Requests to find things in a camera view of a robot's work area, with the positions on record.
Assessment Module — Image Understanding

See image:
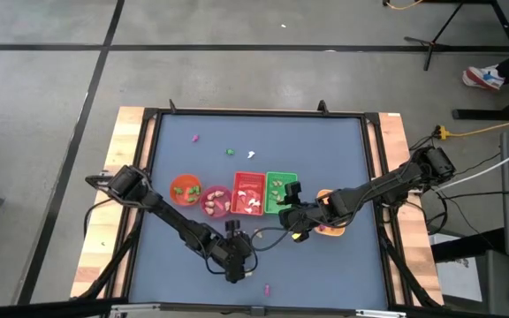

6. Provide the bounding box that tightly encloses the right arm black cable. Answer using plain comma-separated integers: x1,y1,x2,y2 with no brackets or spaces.
249,225,295,253

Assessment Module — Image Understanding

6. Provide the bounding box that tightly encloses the wooden side board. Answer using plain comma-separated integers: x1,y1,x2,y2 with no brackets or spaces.
376,112,444,306
71,105,158,299

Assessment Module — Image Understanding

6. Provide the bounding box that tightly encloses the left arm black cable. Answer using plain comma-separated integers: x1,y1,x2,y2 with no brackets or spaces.
203,233,260,276

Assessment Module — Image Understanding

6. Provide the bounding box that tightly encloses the thin yellow cable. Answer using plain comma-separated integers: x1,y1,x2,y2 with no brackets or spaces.
384,0,426,11

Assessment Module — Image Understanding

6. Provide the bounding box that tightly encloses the black floor cable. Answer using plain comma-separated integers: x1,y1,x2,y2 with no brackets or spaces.
430,189,509,200

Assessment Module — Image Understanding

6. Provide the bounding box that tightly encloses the black tripod stand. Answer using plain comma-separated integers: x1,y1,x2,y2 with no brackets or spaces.
403,2,466,72

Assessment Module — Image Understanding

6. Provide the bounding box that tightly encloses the light grey box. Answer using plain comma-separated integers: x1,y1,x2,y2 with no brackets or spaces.
430,233,488,302

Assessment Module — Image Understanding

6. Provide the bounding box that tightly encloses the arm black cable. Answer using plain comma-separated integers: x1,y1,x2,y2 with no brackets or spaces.
203,233,260,276
249,225,295,253

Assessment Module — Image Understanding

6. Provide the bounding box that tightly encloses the black stand base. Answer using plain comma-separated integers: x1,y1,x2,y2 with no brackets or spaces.
452,86,509,121

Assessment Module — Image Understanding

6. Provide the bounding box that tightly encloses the white cable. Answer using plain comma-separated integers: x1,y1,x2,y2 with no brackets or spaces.
430,139,509,193

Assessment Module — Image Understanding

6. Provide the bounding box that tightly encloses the yellow power cord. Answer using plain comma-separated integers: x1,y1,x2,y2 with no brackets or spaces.
434,113,509,140

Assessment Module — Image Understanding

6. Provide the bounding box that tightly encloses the orange plastic bin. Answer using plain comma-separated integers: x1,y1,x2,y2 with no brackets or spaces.
168,173,203,208

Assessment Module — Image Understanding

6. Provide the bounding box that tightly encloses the person's shoe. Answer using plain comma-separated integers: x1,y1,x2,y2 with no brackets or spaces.
461,64,506,92

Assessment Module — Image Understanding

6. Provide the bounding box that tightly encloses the green slotted plastic basket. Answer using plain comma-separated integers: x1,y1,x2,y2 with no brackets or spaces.
263,170,299,216

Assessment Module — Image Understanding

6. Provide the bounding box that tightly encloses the pink plastic bin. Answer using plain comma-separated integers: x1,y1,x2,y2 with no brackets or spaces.
199,185,233,218

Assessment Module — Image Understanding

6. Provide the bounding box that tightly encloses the yellow plastic bin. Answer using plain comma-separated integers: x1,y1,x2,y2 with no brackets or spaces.
315,188,347,238

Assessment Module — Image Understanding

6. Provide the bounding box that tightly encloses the silver metal bar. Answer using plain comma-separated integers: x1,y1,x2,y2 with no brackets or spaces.
110,303,408,318

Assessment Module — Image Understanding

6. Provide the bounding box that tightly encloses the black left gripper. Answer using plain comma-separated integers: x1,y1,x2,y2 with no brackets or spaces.
213,233,255,284

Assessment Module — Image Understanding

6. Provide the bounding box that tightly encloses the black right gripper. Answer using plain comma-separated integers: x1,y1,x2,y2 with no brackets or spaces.
279,180,331,231

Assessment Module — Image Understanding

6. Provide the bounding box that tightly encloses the red slotted plastic basket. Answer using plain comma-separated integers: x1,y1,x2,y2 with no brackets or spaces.
230,170,267,216

